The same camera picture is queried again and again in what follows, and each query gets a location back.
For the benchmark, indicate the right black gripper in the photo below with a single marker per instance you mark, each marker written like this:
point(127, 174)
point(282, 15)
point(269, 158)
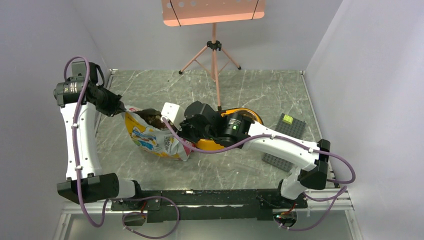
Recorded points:
point(183, 133)

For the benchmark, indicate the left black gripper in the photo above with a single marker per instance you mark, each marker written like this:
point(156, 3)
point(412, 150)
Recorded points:
point(115, 107)

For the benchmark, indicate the pet food bag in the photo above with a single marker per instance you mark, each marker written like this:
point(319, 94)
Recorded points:
point(147, 131)

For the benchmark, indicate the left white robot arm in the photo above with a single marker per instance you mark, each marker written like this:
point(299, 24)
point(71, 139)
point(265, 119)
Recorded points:
point(80, 99)

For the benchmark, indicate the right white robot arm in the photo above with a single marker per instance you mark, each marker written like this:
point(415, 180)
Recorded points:
point(213, 132)

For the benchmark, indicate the yellow double pet bowl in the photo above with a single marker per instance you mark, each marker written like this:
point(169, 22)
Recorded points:
point(236, 126)

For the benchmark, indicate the green building brick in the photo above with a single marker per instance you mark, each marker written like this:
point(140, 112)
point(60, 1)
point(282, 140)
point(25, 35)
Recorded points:
point(287, 119)

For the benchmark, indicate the pink music stand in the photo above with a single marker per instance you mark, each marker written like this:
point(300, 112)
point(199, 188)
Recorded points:
point(180, 13)

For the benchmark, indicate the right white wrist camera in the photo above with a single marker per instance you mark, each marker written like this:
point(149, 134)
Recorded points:
point(174, 113)

